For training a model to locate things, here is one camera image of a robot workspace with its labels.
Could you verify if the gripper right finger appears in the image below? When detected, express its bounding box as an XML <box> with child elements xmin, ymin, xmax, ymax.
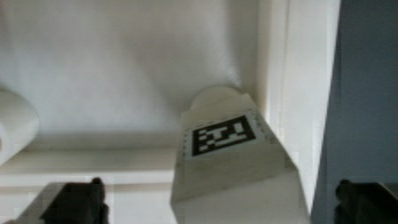
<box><xmin>333</xmin><ymin>179</ymin><xmax>398</xmax><ymax>224</ymax></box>

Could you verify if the white square tabletop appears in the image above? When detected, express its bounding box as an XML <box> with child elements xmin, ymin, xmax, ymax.
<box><xmin>0</xmin><ymin>0</ymin><xmax>340</xmax><ymax>224</ymax></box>

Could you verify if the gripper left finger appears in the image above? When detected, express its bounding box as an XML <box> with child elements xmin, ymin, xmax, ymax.
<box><xmin>40</xmin><ymin>177</ymin><xmax>108</xmax><ymax>224</ymax></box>

